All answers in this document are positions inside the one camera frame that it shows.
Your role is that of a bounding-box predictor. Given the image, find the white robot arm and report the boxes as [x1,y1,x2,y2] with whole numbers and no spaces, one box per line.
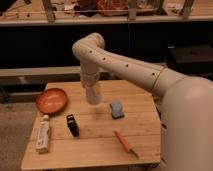
[72,33,213,171]

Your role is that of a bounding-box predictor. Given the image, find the black eraser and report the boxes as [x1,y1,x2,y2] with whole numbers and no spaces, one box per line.
[66,115,79,137]

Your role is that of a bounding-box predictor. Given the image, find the blue sponge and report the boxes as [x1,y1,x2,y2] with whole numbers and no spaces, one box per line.
[110,101,124,119]

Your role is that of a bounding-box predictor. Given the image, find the wooden table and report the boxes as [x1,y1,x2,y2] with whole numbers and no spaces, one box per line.
[21,80,160,171]

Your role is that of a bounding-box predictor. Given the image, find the orange bowl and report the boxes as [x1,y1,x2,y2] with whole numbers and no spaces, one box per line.
[36,88,68,115]

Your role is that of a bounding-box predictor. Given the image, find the white tube with label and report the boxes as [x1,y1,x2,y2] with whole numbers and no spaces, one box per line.
[36,115,50,154]

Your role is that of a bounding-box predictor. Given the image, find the dark box on right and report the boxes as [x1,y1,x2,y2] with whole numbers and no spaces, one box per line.
[165,45,213,74]

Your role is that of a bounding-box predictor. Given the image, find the orange handled screwdriver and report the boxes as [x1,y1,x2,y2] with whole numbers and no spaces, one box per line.
[114,130,139,158]

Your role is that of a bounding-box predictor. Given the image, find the wooden shelf rail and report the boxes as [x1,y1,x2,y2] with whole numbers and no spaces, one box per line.
[0,0,213,26]

